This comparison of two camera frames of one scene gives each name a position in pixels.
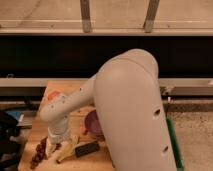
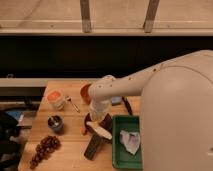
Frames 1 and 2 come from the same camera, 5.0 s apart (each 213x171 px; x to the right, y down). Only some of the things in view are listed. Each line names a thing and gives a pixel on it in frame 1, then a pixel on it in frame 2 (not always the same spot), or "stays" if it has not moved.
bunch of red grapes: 40,155 stays
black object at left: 9,149 stays
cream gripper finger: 73,140 → 100,130
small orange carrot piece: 82,128 stays
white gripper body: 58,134 → 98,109
